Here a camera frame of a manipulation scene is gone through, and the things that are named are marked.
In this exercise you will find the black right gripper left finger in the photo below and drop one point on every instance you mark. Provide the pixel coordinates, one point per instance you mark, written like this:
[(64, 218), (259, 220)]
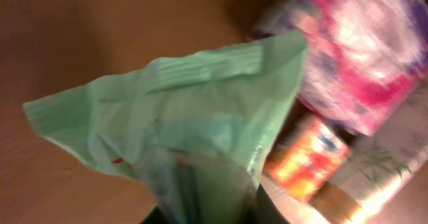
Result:
[(154, 217)]

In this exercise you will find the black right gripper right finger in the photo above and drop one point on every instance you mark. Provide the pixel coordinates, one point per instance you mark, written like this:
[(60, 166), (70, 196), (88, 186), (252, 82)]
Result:
[(265, 210)]

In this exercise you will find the orange tissue pack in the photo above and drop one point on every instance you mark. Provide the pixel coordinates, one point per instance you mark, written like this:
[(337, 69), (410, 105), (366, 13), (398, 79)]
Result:
[(302, 163)]

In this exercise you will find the teal wet wipes pack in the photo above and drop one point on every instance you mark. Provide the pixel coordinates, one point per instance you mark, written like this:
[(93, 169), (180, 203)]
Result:
[(196, 130)]

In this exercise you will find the white bottle with cork cap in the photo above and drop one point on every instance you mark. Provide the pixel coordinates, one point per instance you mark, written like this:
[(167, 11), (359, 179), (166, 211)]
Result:
[(378, 168)]

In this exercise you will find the red purple tissue pack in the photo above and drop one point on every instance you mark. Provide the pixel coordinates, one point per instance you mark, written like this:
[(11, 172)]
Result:
[(364, 56)]

